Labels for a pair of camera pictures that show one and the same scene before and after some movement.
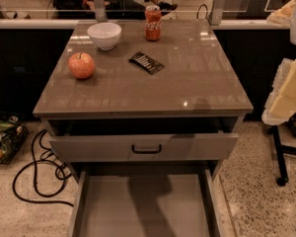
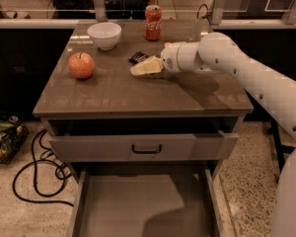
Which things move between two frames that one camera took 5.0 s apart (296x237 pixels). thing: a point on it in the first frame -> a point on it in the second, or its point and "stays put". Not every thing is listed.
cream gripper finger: x=288 y=93 -> x=176 y=56
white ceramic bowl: x=106 y=35 stays put
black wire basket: x=6 y=136 stays put
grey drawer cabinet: x=141 y=151 stays put
